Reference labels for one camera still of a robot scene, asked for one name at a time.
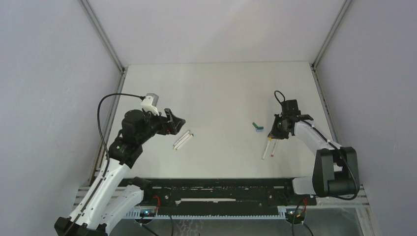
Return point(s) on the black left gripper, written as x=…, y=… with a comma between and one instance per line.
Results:
x=170, y=124

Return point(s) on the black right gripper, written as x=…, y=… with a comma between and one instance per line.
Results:
x=276, y=134

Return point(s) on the white yellow marker pen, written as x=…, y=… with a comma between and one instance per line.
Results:
x=266, y=148

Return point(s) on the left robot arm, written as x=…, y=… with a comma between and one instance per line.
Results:
x=96, y=214

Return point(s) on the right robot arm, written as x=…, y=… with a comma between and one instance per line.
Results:
x=335, y=171

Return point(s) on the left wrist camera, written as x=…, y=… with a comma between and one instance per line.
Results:
x=149, y=103

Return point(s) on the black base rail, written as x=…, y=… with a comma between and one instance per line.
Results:
x=203, y=197

